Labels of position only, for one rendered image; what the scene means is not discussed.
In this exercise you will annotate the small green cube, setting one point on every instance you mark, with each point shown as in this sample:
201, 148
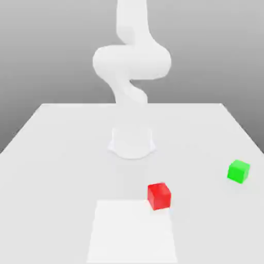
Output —
238, 171

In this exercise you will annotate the small red cube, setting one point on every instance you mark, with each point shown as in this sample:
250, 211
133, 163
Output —
159, 196

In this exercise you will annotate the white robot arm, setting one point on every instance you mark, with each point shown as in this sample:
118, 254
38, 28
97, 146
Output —
132, 61

